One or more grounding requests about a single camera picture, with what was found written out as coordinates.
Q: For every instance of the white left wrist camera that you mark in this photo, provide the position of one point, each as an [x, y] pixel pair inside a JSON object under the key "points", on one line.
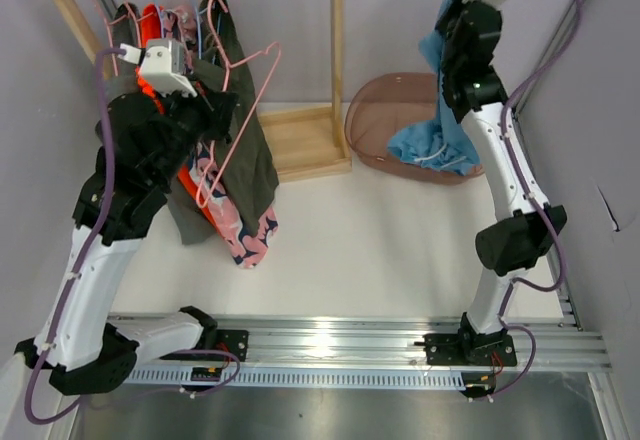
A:
{"points": [[162, 64]]}

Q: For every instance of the blue hanger of olive shorts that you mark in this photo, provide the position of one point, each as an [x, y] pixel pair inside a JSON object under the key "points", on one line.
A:
{"points": [[199, 23]]}

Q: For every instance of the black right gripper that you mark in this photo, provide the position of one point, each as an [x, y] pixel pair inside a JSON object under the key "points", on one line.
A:
{"points": [[456, 6]]}

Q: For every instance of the pink navy patterned shorts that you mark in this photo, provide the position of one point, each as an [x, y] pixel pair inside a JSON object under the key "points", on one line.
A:
{"points": [[236, 181]]}

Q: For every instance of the aluminium mounting rail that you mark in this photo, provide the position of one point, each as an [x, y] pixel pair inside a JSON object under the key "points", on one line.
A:
{"points": [[378, 344]]}

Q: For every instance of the pink hanger of blue shorts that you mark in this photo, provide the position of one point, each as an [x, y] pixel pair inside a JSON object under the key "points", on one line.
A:
{"points": [[235, 110]]}

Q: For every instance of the slotted grey cable duct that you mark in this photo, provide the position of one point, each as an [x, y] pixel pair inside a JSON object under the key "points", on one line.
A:
{"points": [[414, 378]]}

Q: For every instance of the bright orange shorts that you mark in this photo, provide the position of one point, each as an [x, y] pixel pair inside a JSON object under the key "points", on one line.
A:
{"points": [[150, 25]]}

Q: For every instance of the brown translucent plastic basket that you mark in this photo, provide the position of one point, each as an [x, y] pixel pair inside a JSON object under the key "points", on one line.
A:
{"points": [[384, 106]]}

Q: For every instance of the dark olive green shorts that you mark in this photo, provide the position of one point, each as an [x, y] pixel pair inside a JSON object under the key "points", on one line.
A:
{"points": [[245, 135]]}

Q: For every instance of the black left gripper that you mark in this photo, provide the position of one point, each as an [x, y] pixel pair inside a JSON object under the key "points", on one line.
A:
{"points": [[217, 107]]}

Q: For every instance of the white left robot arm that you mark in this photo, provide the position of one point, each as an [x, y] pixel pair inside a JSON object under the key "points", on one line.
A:
{"points": [[145, 142]]}

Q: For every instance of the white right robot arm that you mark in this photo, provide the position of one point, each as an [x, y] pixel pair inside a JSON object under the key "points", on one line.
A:
{"points": [[526, 223]]}

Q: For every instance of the light blue shorts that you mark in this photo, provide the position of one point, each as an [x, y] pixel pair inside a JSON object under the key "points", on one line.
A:
{"points": [[439, 144]]}

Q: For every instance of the pink hanger of orange shorts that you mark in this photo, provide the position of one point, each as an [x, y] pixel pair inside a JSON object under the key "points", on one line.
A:
{"points": [[133, 12]]}

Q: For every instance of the grey shorts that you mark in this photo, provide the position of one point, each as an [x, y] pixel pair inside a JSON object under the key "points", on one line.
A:
{"points": [[193, 227]]}

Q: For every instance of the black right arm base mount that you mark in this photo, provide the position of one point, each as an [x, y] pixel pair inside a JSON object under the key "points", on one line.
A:
{"points": [[467, 347]]}

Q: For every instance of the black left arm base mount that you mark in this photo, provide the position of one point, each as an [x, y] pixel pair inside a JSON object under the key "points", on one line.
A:
{"points": [[234, 341]]}

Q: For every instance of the wooden clothes rack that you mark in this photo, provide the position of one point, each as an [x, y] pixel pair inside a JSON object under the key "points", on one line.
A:
{"points": [[305, 142]]}

